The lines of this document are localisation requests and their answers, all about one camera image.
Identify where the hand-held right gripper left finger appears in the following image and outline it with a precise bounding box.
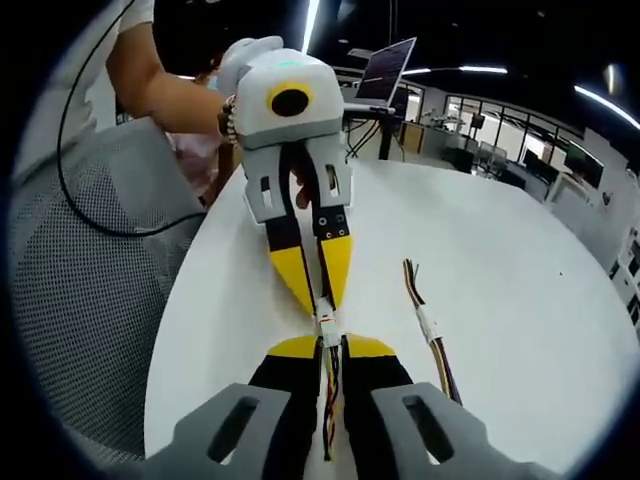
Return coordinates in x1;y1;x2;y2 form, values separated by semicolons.
169;334;323;480

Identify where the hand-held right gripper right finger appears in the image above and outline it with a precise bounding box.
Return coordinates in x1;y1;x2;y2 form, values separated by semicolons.
343;332;557;480

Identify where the white JST connector plug cable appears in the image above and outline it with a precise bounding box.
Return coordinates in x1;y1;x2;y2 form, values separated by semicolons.
317;320;347;464

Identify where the person's left hand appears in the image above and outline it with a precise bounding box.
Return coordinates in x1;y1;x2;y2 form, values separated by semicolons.
291;165;315;210

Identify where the long ceiling light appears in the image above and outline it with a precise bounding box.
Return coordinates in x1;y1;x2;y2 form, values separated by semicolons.
573;83;640;129
298;0;322;54
458;63;507;77

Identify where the open silver laptop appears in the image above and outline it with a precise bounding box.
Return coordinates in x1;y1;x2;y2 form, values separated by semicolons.
353;36;419;114

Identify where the black laptop stand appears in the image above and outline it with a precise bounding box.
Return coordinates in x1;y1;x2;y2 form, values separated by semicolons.
343;102;409;162

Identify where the grey mesh chair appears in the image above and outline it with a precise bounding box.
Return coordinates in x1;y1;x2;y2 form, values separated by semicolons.
8;118;214;464

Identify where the person's white shirt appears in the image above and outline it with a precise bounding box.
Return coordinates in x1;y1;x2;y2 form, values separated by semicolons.
14;0;167;176

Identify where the dark computer monitor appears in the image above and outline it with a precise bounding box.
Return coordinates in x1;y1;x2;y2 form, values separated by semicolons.
563;141;605;190

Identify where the white storage rack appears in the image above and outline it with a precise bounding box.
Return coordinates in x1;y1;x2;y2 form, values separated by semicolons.
606;233;640;329

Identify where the spare multicolour connector cable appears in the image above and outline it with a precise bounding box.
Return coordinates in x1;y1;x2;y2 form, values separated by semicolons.
402;258;465;406

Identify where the beaded bracelet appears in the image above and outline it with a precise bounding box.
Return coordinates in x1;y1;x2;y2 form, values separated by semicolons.
217;94;242;148

